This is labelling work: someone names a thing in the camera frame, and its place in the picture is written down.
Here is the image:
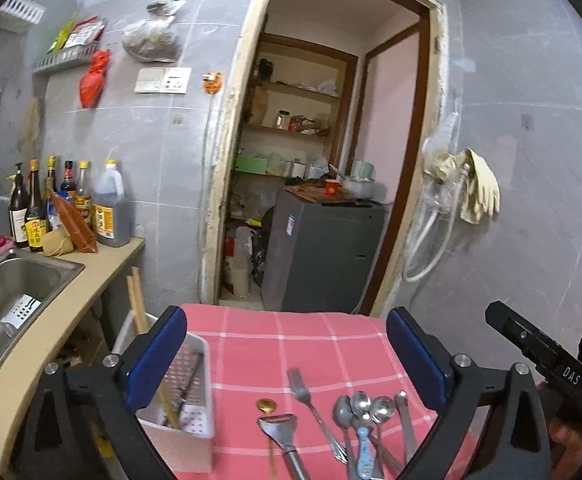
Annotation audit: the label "red plastic bag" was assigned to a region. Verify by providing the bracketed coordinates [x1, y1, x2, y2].
[80, 50, 112, 109]

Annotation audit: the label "silver pot on fridge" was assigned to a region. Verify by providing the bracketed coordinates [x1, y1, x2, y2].
[343, 175, 376, 199]

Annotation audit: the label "cream crumpled cloth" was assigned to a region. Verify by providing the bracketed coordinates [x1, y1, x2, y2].
[433, 152, 466, 183]

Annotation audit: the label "metal spoon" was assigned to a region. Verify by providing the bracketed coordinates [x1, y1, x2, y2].
[370, 396, 404, 476]
[332, 395, 360, 480]

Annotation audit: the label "large grey plastic bag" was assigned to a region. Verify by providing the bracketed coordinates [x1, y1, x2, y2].
[122, 17, 182, 63]

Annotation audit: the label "red capped sauce bottle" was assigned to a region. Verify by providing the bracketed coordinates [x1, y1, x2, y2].
[60, 161, 77, 197]

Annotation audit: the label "gold spoon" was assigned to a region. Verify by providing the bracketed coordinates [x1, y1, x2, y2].
[256, 398, 279, 480]

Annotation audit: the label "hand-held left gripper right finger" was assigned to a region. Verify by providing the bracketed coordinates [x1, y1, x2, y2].
[386, 306, 554, 480]

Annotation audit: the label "person's right hand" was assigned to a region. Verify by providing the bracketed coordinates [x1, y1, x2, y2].
[548, 412, 582, 462]

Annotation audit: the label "white hose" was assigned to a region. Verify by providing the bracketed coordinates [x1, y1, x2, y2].
[403, 200, 459, 282]

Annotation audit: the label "metal table knife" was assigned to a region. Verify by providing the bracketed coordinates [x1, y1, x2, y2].
[395, 391, 418, 463]

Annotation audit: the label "grey wall shelf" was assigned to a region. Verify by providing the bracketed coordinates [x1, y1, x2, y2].
[33, 42, 99, 75]

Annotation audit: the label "wooden cutting board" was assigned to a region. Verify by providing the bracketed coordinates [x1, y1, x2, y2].
[285, 182, 356, 204]

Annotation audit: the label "wooden door frame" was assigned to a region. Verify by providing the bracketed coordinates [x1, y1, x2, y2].
[198, 0, 446, 318]

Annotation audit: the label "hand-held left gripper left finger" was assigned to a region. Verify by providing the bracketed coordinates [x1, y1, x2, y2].
[16, 305, 189, 480]

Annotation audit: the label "cream rubber gloves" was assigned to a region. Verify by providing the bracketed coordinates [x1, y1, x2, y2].
[458, 148, 500, 225]

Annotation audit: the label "white wall basket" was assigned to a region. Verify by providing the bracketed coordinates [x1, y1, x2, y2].
[0, 0, 46, 25]

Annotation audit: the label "white perforated utensil caddy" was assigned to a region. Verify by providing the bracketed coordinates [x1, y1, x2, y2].
[136, 332, 216, 476]

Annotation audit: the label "wooden sticks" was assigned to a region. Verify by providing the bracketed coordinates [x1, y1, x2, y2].
[127, 267, 149, 336]

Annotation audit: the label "green box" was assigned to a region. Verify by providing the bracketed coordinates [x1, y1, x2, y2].
[235, 154, 268, 176]

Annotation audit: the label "clear plastic bag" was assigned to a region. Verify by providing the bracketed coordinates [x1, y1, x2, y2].
[421, 110, 464, 211]

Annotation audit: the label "metal peeler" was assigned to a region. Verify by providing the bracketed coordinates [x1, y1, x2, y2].
[257, 414, 312, 480]

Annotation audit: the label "metal fork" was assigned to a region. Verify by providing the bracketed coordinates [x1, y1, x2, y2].
[287, 368, 350, 463]

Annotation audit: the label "grey refrigerator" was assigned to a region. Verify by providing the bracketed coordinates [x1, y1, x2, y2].
[262, 187, 386, 313]

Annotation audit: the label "pink checked tablecloth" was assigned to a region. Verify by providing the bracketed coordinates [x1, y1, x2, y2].
[171, 304, 476, 480]

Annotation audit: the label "white plastic sink strainer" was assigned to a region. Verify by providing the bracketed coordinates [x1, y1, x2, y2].
[0, 294, 42, 334]

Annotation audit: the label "yellow-green packet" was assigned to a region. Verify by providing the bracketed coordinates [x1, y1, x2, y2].
[47, 10, 79, 55]

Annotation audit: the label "large dark liquid jug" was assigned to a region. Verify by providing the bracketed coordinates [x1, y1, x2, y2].
[92, 159, 132, 248]

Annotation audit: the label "white plastic container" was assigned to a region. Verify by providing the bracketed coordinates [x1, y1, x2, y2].
[223, 227, 254, 296]

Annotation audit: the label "tan hanging loofah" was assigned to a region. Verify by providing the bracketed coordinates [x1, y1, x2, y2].
[18, 100, 42, 161]

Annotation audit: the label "yellow capped soy sauce bottle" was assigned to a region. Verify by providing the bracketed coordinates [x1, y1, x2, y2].
[25, 160, 48, 252]

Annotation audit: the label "red-brown seasoning packet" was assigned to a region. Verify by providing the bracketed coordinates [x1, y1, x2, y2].
[51, 192, 98, 255]

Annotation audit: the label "wooden pantry shelf unit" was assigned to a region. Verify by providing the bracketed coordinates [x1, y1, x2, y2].
[228, 32, 359, 231]

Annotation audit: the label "slim dark sauce bottle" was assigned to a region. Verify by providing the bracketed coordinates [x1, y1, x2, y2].
[45, 156, 60, 202]

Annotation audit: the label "red snack packets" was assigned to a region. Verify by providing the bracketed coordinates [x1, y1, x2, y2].
[63, 16, 106, 51]

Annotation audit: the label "blue ceramic handled spoon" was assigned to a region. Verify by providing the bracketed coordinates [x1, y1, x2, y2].
[350, 391, 378, 479]

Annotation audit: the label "beige kitchen counter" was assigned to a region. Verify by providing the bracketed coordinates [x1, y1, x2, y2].
[0, 236, 146, 411]

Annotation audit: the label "white bin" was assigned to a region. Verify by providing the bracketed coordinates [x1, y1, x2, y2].
[111, 310, 158, 357]

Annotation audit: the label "wooden chopstick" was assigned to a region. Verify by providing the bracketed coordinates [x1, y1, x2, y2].
[158, 382, 182, 431]

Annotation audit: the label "stainless steel sink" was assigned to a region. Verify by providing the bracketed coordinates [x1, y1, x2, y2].
[0, 250, 86, 381]

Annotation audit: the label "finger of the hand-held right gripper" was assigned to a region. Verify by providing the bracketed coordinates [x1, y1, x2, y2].
[485, 301, 560, 362]

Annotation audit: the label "yellow capped vinegar bottle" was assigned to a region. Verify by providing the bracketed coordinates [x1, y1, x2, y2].
[75, 161, 94, 231]

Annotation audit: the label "small grey plastic bag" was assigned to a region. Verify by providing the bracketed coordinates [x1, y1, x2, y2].
[146, 0, 186, 17]

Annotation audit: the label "dark pump bottle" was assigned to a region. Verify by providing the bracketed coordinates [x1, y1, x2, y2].
[8, 162, 32, 248]

